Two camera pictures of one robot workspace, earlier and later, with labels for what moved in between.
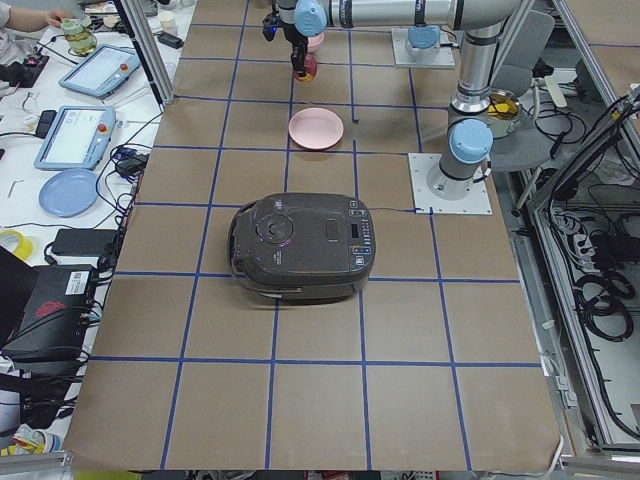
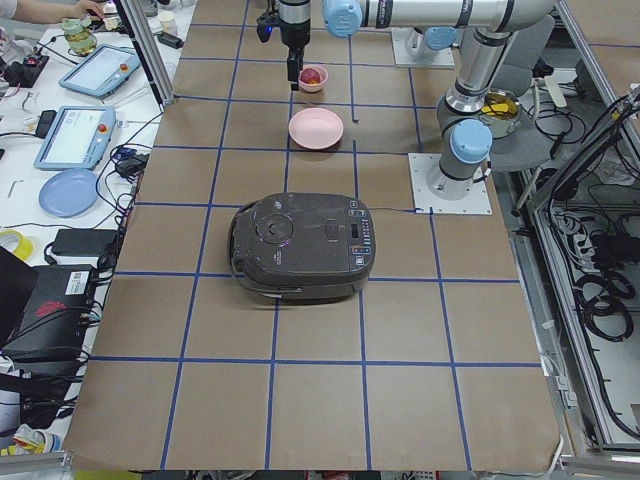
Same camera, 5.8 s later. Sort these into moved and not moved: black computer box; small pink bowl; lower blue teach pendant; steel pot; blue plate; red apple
Moved: red apple; small pink bowl
Not moved: lower blue teach pendant; blue plate; steel pot; black computer box
